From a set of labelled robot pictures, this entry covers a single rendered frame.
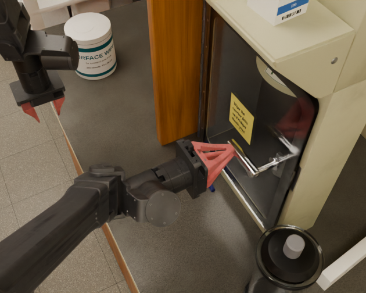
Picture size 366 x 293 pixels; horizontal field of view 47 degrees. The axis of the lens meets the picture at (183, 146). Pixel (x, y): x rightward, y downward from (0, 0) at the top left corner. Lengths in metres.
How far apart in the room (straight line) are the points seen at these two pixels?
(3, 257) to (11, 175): 1.90
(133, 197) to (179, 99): 0.43
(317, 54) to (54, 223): 0.36
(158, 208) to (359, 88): 0.33
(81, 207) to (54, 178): 1.69
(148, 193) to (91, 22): 0.73
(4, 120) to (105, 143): 1.55
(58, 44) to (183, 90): 0.32
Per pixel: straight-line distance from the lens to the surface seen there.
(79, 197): 0.61
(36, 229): 0.52
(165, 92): 0.96
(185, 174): 0.71
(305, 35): 0.50
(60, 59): 0.84
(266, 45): 0.48
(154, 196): 0.62
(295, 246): 0.67
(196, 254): 0.94
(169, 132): 1.07
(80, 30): 1.23
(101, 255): 2.00
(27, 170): 2.35
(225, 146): 0.76
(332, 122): 0.65
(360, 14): 0.52
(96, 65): 1.26
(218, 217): 0.98
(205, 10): 0.80
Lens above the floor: 1.80
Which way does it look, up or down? 52 degrees down
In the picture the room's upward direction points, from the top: straight up
